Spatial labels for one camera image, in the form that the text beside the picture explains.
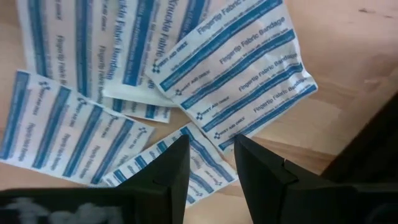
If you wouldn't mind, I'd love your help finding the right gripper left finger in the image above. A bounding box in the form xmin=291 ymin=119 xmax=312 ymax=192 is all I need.
xmin=116 ymin=134 xmax=191 ymax=224

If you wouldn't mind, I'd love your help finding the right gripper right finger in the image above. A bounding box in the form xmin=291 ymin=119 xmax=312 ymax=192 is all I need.
xmin=234 ymin=133 xmax=357 ymax=224

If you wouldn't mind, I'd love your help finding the fingertip fabric bandage pack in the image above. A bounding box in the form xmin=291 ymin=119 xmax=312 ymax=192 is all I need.
xmin=16 ymin=0 xmax=172 ymax=124
xmin=0 ymin=70 xmax=155 ymax=187
xmin=99 ymin=122 xmax=239 ymax=208
xmin=145 ymin=0 xmax=318 ymax=156

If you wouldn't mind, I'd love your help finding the knuckle fabric bandage pack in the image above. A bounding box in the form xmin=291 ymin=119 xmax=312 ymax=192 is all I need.
xmin=102 ymin=0 xmax=224 ymax=108

